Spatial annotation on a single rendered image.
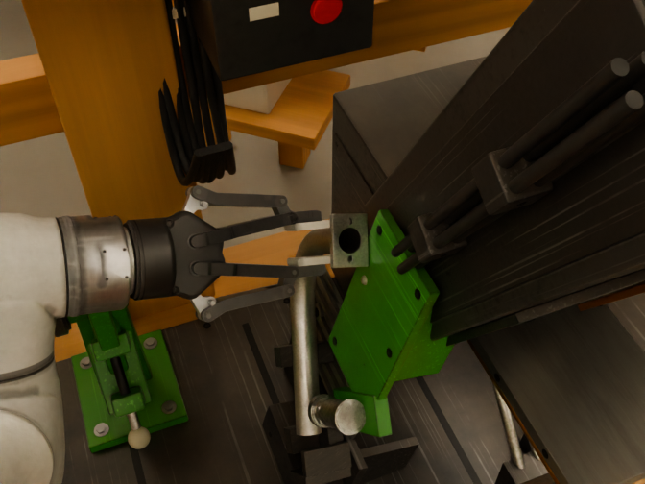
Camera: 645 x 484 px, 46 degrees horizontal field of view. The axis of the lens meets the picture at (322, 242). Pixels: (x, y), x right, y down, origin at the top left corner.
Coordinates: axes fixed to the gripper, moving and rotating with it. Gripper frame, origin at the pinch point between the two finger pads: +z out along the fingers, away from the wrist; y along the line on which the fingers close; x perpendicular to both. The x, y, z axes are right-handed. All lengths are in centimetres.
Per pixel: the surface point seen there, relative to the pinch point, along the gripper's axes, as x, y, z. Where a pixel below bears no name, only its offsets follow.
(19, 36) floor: 274, 85, -3
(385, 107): 8.7, 15.2, 14.0
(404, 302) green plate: -8.8, -6.2, 4.1
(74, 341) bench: 46, -14, -20
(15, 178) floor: 212, 22, -14
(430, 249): -20.2, -0.4, -0.2
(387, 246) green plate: -6.3, -0.7, 4.0
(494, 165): -33.5, 5.4, -3.9
